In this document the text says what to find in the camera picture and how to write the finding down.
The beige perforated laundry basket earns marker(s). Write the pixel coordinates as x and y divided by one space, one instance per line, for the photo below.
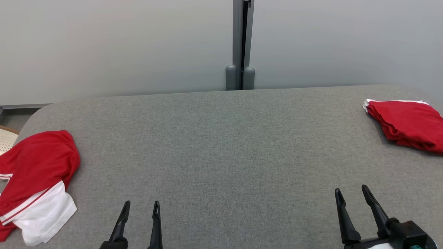
6 140

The red basketball jersey white sleeves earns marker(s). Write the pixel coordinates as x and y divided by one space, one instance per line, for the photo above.
31 166

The red shorts with white trim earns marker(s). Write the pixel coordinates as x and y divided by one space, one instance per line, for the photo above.
408 121

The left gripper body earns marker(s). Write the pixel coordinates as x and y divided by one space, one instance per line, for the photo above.
116 244

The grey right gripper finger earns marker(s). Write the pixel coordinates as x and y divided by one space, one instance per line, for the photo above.
377 211
347 224

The grey partition post with feet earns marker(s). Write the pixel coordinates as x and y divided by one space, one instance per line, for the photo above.
237 41

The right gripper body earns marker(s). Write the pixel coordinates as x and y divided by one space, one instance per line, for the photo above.
406 235

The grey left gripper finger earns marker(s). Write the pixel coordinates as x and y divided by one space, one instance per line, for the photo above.
121 221
156 228

